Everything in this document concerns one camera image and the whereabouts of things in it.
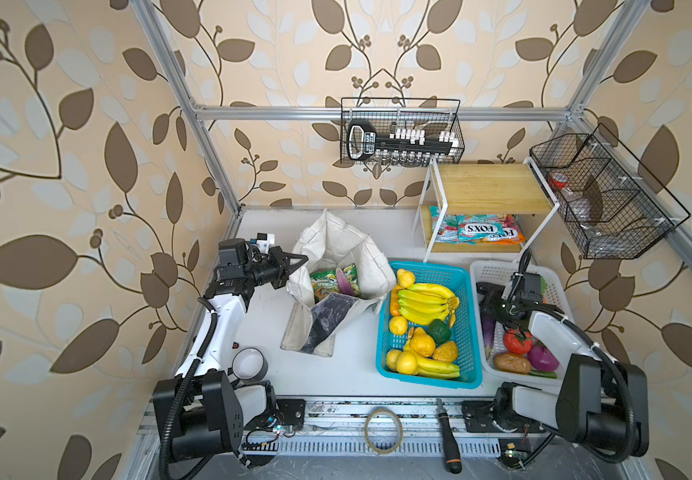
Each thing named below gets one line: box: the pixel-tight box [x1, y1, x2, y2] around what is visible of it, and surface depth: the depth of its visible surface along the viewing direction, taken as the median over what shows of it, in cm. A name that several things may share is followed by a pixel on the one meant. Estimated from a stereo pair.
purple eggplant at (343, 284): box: [336, 268, 355, 295], surface depth 90 cm
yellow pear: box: [397, 268, 415, 289], surface depth 93 cm
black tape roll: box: [231, 347, 269, 381], surface depth 83 cm
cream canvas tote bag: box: [280, 209, 397, 357], surface depth 86 cm
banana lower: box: [404, 341, 461, 378], surface depth 79 cm
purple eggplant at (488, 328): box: [481, 314, 496, 360], surface depth 86 cm
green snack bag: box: [309, 263, 362, 303], surface depth 92 cm
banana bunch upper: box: [397, 283, 460, 325], surface depth 91 cm
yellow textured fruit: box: [409, 327, 436, 357], surface depth 82 cm
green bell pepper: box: [427, 319, 452, 345], surface depth 84 cm
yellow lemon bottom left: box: [386, 349, 418, 375], surface depth 76 cm
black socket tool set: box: [346, 120, 461, 167], surface depth 86 cm
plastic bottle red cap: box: [548, 172, 593, 223], surface depth 80 cm
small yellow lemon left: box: [389, 316, 409, 336], surface depth 88 cm
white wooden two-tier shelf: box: [417, 157, 560, 263], surface depth 82 cm
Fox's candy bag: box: [429, 206, 527, 245], surface depth 90 cm
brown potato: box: [494, 353, 531, 375], surface depth 79 cm
